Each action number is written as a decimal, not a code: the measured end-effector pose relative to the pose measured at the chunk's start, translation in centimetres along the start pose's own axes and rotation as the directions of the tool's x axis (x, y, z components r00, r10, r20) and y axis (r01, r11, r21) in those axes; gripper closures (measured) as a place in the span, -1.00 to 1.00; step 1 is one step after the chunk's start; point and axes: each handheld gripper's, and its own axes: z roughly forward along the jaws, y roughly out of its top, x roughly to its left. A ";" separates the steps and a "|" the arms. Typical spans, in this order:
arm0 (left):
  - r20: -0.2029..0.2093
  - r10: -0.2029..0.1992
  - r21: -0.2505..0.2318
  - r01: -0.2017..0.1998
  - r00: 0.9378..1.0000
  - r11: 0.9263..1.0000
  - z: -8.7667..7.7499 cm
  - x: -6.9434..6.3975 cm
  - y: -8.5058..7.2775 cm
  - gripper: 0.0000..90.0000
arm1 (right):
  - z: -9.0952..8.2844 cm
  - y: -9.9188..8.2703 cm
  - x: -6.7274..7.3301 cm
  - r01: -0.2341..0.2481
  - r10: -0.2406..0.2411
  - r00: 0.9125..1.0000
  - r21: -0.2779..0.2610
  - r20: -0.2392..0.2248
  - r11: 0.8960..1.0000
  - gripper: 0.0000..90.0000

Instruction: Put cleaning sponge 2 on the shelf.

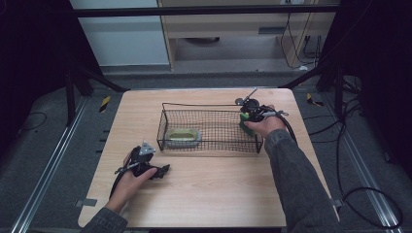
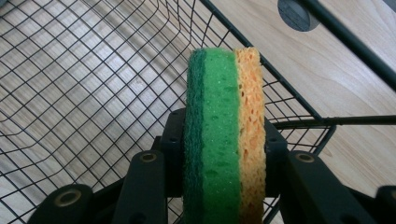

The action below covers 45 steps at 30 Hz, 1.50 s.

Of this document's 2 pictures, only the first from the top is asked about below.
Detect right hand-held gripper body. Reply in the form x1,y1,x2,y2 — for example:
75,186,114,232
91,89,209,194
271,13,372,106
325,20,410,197
235,87,277,123

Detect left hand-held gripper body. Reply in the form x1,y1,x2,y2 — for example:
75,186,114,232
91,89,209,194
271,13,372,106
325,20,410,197
128,140,156,179

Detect green and yellow sponge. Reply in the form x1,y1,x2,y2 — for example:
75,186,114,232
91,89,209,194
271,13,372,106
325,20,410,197
238,112,258,137

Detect black wire basket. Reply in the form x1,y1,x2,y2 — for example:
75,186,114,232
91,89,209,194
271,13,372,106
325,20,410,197
155,102,264,154

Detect green soap dish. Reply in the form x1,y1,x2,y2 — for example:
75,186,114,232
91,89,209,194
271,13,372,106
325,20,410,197
164,127,203,150

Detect person's right hand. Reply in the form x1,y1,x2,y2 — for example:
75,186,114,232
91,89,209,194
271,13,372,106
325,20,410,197
244,103,288,140

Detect person's left hand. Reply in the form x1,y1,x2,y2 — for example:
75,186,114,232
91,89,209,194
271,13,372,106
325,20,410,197
105,151,159,215

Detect yellow and black tape strip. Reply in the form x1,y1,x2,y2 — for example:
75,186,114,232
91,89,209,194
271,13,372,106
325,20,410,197
305,92,325,108
98,95,112,114

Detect black metal stand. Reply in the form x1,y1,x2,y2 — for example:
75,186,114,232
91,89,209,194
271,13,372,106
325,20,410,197
277,60,346,118
63,61,131,128

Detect light wooden desk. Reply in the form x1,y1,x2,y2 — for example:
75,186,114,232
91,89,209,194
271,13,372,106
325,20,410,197
156,0,341,71

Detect black horizontal bar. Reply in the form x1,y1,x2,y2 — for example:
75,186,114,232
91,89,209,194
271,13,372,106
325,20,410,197
72,4,340,18

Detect white cabinet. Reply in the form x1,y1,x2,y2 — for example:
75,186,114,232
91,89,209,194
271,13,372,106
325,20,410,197
68,0,171,68

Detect dark curtain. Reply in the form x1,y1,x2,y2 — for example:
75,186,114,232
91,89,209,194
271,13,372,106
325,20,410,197
0,0,102,159
318,0,412,181

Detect left hand-held gripper cable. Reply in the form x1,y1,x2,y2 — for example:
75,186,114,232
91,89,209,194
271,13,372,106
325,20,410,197
109,162,144,199

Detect hand-held gripper cable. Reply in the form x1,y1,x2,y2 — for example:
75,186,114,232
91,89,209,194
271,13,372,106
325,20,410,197
109,162,144,199
267,109,298,144

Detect right hand-held gripper cable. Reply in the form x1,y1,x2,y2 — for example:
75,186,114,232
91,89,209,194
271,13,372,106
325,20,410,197
267,109,298,144

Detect black hanging desk cables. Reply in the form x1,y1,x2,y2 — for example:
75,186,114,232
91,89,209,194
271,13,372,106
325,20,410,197
279,12,323,70

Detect aluminium floor rail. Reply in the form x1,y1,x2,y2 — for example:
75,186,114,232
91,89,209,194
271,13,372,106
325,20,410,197
323,95,405,233
10,96,89,233

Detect thick black floor cable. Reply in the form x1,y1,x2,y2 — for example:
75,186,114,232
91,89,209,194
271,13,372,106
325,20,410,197
303,95,404,229

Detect thin black floor cable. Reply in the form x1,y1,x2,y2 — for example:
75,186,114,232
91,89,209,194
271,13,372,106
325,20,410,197
20,111,49,132

